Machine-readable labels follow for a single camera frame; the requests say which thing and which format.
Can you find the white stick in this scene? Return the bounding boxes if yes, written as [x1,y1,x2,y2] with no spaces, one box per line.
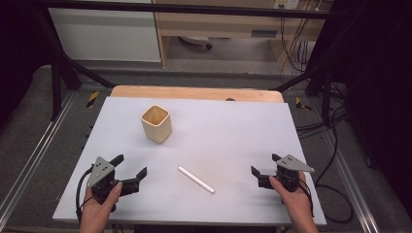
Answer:
[177,166,216,194]

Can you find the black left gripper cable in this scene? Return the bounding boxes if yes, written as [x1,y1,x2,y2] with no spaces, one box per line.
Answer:
[75,166,95,223]

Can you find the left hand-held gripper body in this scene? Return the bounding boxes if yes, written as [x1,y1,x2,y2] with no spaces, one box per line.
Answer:
[86,156,124,206]

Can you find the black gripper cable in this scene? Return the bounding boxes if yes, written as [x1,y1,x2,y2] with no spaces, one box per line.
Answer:
[75,166,95,223]
[299,179,316,218]

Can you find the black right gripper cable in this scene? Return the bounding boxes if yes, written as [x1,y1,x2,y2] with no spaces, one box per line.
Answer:
[299,179,316,218]

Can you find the beige square cup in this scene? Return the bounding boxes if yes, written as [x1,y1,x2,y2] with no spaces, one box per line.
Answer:
[140,105,173,145]

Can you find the person's right hand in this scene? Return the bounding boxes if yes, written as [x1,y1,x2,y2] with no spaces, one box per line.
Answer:
[268,171,315,224]

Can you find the hanging black cables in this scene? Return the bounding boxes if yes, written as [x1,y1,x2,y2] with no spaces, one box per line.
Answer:
[279,16,309,74]

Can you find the white power strip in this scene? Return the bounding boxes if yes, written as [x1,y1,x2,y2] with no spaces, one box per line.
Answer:
[273,0,300,10]

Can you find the yellow black striped tape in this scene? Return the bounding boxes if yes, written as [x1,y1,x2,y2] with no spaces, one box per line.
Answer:
[294,96,313,112]
[86,90,100,109]

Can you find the black floor cable bundle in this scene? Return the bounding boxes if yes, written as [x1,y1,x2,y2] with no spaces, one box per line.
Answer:
[295,110,348,139]

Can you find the person's left hand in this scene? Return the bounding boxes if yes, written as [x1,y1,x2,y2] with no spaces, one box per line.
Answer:
[79,182,124,227]

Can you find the light wooden desk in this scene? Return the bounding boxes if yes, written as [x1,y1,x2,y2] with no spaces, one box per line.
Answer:
[152,0,334,71]

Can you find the black floor cable loop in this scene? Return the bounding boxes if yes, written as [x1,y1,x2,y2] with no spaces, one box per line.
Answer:
[314,106,355,224]

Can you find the wooden table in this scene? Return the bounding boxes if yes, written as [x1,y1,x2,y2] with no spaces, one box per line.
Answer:
[110,84,285,104]

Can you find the white chair base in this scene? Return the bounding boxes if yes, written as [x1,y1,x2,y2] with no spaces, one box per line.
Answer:
[179,35,214,50]

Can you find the dark curtain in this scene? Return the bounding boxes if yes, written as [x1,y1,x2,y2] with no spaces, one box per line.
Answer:
[0,0,54,127]
[333,0,412,212]

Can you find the white cabinet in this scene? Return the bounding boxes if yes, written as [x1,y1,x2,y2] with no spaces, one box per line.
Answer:
[48,0,162,63]

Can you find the black metal frame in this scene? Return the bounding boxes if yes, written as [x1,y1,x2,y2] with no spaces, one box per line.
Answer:
[32,0,370,128]

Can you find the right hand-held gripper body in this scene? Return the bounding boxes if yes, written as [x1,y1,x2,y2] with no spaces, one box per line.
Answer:
[274,154,316,193]

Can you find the aluminium floor rail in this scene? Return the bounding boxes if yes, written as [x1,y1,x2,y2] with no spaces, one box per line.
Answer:
[0,91,78,224]
[324,129,381,233]

